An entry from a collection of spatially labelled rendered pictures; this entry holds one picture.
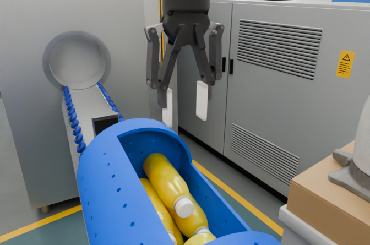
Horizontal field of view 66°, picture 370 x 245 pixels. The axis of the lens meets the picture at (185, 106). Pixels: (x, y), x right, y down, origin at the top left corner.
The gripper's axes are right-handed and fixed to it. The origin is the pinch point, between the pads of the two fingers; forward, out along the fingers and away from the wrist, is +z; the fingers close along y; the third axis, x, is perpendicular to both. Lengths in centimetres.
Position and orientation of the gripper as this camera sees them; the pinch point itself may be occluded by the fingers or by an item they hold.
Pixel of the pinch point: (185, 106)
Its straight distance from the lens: 51.5
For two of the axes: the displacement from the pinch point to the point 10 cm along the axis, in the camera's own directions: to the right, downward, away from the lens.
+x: 4.3, 3.4, -8.3
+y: -9.0, 1.6, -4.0
